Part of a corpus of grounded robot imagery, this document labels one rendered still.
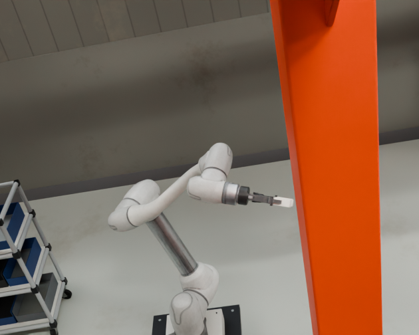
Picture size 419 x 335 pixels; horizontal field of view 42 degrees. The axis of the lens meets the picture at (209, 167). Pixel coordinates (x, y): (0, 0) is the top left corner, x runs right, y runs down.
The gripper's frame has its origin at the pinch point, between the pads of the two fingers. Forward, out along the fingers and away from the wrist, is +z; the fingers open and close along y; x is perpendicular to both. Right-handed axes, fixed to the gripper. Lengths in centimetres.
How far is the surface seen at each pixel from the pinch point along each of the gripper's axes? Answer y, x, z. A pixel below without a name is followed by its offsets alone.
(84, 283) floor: 152, 85, -145
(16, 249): 68, 53, -152
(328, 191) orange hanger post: -103, -7, 14
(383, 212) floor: 196, 2, 55
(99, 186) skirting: 238, 19, -181
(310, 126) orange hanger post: -113, -18, 9
